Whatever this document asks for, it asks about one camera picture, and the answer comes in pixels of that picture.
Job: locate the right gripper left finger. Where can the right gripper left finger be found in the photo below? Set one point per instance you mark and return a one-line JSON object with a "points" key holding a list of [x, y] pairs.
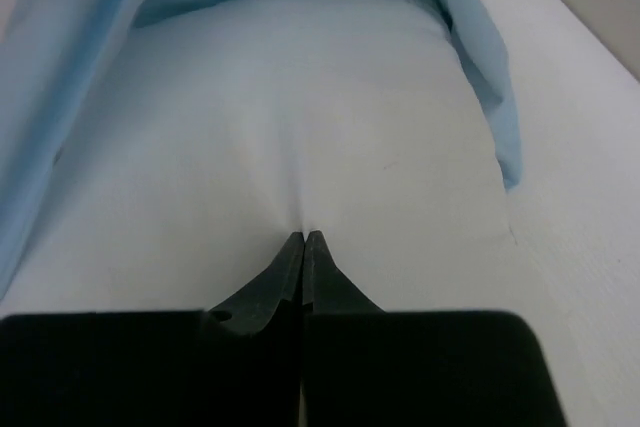
{"points": [[236, 364]]}

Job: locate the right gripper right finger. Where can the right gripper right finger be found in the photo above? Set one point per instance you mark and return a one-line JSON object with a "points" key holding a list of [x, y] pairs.
{"points": [[363, 366]]}

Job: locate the white pillow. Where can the white pillow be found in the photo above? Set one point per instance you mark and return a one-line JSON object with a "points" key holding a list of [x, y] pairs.
{"points": [[217, 134]]}

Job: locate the light blue pillowcase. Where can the light blue pillowcase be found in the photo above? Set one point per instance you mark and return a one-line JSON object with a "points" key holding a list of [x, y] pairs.
{"points": [[54, 51]]}

